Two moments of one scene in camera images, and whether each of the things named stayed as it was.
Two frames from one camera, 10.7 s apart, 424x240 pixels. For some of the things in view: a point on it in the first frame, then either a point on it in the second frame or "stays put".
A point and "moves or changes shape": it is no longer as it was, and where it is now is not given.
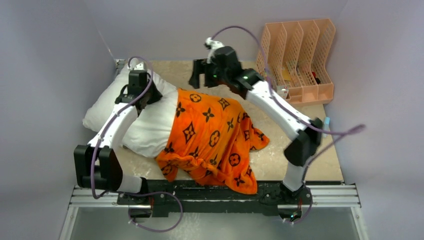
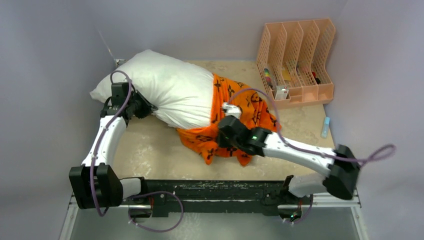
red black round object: x=317 y=80 stays put
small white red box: x=282 y=90 stays put
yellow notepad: x=285 y=75 stays put
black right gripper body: x=223 y=78 to x=225 y=142
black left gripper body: x=152 y=94 to x=139 y=107
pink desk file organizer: x=295 y=54 stays put
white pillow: x=151 y=134 to x=182 y=93
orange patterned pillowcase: x=212 y=143 moves or changes shape
